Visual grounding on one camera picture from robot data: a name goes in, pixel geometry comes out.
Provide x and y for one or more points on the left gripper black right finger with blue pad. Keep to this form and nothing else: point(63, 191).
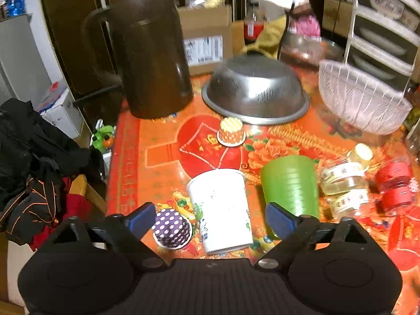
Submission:
point(297, 234)

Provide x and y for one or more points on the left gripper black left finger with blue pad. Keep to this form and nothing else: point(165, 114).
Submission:
point(123, 234)

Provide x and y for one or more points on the white paper cup green print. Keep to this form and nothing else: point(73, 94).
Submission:
point(221, 210)

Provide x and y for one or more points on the green plastic cup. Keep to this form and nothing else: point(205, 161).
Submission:
point(291, 182)

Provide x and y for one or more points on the small yellow plastic cup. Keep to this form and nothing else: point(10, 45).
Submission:
point(361, 154)

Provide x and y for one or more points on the purple polka dot cupcake liner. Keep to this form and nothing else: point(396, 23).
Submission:
point(171, 229)

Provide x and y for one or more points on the clear jar with white tape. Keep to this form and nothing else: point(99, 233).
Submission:
point(345, 188)

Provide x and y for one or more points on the red floral tablecloth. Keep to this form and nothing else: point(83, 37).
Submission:
point(154, 160)

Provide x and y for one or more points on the green toy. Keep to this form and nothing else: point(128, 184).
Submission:
point(103, 137)

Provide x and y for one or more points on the red lidded clear jar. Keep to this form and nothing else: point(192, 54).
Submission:
point(393, 183)

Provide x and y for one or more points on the black clothes pile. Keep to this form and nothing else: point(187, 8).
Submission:
point(38, 163)

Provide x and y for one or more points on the orange polka dot cupcake liner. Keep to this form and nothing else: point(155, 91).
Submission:
point(231, 132)

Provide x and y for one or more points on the white box on floor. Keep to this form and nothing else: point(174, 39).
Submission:
point(57, 108)

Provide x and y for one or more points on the steel colander bowl upside down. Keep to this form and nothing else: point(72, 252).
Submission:
point(257, 90)

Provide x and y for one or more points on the clear white plastic basket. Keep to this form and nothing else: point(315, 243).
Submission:
point(360, 99)

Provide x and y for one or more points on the dark brown plastic pitcher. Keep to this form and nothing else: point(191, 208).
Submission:
point(149, 51)

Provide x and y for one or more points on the white dish rack shelf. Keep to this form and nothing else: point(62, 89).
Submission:
point(383, 40)

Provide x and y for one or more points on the red drink bottle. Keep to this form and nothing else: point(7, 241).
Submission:
point(253, 24)

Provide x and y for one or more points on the cardboard box with label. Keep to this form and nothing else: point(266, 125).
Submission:
point(207, 37)

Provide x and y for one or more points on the blue water bottle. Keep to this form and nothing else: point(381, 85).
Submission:
point(16, 7)

